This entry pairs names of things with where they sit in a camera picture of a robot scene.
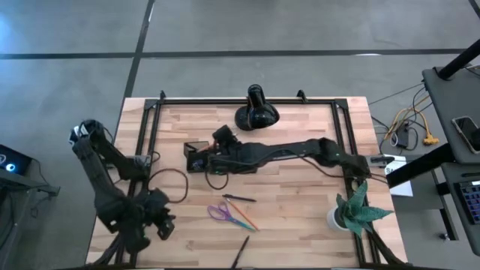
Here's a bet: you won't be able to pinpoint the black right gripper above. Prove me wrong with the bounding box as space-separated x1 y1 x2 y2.
207 124 243 176

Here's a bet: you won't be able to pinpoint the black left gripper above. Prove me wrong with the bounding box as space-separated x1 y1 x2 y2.
142 188 176 241

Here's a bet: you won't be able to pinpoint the black pen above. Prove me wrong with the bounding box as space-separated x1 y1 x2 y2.
221 193 258 203
229 235 251 270

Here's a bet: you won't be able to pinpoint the purple handled scissors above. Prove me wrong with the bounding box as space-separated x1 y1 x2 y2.
206 201 257 233

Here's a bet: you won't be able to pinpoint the black desk lamp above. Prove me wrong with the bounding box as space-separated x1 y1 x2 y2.
234 83 281 132

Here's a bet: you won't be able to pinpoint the black side stand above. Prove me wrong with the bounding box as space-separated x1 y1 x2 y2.
0 168 62 270

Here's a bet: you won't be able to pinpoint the green plant white pot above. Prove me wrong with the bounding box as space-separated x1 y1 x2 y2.
325 180 395 238

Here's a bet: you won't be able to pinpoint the black device blue light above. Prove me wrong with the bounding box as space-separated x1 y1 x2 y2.
0 143 33 176

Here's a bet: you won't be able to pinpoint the black power adapter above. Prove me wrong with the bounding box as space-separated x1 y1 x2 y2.
395 122 411 150

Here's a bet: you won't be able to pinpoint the white paper sheet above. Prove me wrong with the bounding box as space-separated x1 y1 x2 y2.
382 154 414 199

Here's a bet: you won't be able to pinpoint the black desk beam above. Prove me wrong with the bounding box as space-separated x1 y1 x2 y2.
385 142 458 189

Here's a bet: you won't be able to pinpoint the grey side desk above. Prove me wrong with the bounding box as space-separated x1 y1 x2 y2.
421 64 480 257

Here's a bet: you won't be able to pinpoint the smartphone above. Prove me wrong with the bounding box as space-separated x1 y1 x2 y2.
451 115 480 155

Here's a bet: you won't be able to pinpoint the black pole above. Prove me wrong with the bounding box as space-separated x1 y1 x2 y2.
436 38 480 82

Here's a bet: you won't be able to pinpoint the backlit keyboard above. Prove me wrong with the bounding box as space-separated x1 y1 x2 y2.
452 178 480 227

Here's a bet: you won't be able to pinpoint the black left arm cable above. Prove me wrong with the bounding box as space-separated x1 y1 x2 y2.
147 149 189 205

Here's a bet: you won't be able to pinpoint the black aluminium table frame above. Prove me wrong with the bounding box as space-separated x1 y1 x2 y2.
85 88 410 269

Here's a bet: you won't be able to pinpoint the yellow cable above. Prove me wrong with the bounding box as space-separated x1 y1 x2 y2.
385 106 440 147

